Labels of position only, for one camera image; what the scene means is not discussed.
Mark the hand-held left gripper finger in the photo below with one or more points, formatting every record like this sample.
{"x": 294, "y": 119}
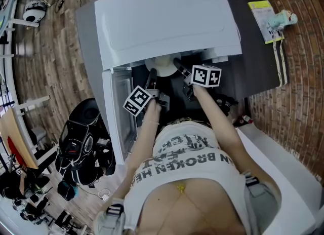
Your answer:
{"x": 152, "y": 79}

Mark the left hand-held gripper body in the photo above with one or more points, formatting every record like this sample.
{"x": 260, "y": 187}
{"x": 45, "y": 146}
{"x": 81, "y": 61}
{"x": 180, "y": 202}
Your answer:
{"x": 136, "y": 101}

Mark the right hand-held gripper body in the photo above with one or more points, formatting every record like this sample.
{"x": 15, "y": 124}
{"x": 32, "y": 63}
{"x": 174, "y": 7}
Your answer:
{"x": 206, "y": 75}

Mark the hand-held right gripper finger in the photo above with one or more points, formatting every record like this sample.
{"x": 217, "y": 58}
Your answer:
{"x": 182, "y": 69}

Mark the white round plate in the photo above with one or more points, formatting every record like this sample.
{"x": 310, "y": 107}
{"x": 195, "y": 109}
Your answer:
{"x": 165, "y": 72}

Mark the white microwave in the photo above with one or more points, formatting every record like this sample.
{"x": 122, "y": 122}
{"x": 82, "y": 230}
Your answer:
{"x": 164, "y": 21}

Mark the person's right forearm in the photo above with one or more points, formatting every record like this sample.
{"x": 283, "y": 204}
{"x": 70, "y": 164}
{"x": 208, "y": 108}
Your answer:
{"x": 215, "y": 117}

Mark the person's left forearm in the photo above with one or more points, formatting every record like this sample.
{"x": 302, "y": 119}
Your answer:
{"x": 146, "y": 127}

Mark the black table white legs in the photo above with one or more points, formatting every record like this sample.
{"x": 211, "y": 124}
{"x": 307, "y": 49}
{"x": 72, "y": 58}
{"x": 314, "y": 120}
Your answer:
{"x": 253, "y": 72}

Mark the black round stool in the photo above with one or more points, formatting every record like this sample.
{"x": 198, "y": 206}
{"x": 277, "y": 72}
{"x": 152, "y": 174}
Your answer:
{"x": 87, "y": 108}

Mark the red white small object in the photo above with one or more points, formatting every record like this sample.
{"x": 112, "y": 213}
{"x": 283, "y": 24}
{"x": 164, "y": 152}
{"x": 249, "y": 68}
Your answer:
{"x": 244, "y": 120}

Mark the person's white printed shirt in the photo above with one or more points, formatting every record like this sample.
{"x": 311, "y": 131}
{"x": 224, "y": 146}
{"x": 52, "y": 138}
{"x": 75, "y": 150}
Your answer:
{"x": 187, "y": 158}

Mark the black backpack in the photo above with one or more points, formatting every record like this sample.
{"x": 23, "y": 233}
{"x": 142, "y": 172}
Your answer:
{"x": 81, "y": 158}

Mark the yellow green book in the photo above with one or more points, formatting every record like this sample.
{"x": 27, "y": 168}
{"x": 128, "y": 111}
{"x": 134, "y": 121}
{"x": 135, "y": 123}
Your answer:
{"x": 263, "y": 16}

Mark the light blue plush toy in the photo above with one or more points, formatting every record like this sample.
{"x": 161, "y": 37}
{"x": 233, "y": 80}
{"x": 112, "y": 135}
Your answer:
{"x": 281, "y": 20}

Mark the person's upper chest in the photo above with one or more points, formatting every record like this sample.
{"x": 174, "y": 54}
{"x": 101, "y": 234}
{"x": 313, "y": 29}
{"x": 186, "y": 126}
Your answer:
{"x": 189, "y": 211}

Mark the wooden desk white legs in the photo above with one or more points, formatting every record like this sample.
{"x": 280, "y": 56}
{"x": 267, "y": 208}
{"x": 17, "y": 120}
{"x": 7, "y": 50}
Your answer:
{"x": 17, "y": 132}

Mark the white black round device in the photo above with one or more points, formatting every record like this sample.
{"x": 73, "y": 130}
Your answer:
{"x": 34, "y": 12}

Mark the grey desk white frame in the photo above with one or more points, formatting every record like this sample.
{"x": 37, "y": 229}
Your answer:
{"x": 10, "y": 3}

